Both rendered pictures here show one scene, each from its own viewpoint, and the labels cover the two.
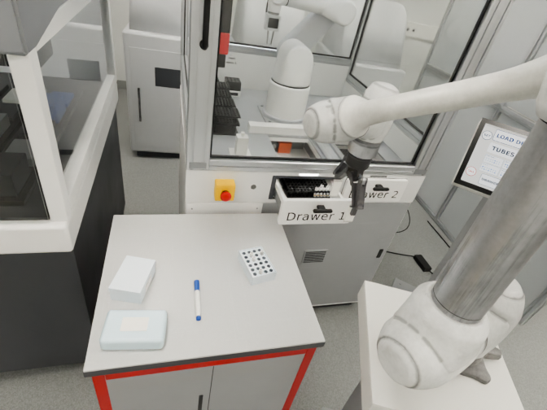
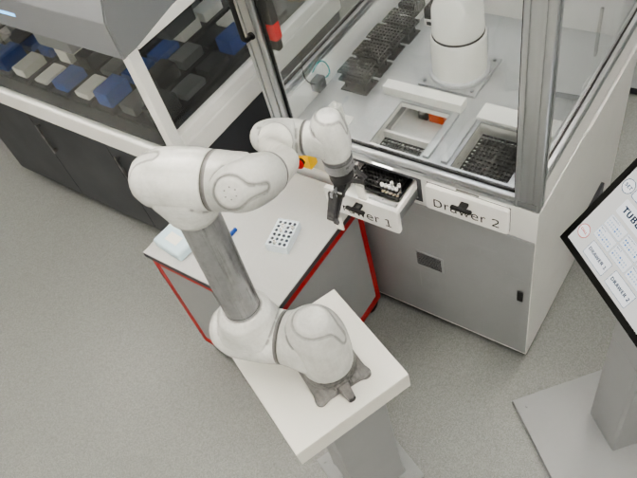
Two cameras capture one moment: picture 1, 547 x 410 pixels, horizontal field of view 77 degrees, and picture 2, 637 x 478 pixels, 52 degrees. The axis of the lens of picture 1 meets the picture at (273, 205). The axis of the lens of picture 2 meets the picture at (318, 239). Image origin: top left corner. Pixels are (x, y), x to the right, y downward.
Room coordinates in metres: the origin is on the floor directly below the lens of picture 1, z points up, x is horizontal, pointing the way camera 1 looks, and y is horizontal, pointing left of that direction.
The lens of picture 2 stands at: (0.33, -1.47, 2.53)
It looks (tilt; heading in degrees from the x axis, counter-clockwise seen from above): 50 degrees down; 68
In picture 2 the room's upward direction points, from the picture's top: 18 degrees counter-clockwise
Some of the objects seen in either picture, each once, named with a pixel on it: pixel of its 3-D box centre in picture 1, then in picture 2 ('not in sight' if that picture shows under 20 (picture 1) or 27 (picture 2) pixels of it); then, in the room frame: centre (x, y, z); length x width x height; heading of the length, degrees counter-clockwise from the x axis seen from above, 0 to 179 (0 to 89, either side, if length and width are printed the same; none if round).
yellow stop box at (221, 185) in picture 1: (224, 190); (304, 157); (1.05, 0.19, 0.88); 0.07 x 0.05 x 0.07; 111
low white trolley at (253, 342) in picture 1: (201, 337); (276, 282); (0.76, 0.16, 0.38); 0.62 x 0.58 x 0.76; 111
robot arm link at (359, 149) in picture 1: (363, 145); (337, 161); (0.97, -0.23, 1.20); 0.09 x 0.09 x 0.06
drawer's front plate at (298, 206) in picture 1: (317, 211); (362, 208); (1.05, -0.16, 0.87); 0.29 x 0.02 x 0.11; 111
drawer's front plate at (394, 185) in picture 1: (374, 189); (466, 208); (1.29, -0.41, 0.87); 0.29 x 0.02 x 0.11; 111
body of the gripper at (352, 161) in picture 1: (356, 166); (342, 177); (0.97, -0.22, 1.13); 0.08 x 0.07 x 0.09; 20
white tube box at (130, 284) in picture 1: (133, 279); not in sight; (0.64, 0.35, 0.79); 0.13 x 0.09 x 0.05; 4
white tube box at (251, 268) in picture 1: (256, 264); (283, 235); (0.81, 0.01, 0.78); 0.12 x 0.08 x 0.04; 33
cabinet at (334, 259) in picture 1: (270, 207); (462, 183); (1.65, 0.01, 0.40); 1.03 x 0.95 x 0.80; 111
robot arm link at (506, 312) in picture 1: (476, 308); (316, 339); (0.61, -0.55, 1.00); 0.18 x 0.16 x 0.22; 129
